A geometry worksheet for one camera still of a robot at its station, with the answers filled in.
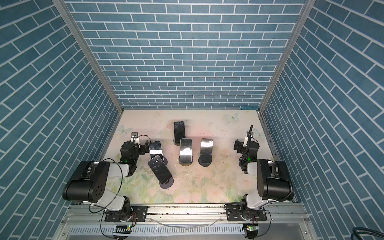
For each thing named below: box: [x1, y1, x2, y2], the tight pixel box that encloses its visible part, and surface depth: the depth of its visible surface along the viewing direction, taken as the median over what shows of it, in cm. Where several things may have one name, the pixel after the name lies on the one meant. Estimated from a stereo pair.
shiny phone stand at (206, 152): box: [198, 138, 214, 167], surface depth 88 cm
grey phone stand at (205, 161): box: [198, 156, 212, 167], surface depth 88 cm
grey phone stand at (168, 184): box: [159, 176, 174, 189], surface depth 84 cm
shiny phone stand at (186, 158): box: [178, 138, 194, 167], surface depth 90 cm
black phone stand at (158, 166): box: [147, 155, 172, 184], surface depth 80 cm
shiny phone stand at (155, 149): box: [149, 140, 165, 162], surface depth 88 cm
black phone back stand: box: [173, 121, 187, 146], surface depth 98 cm
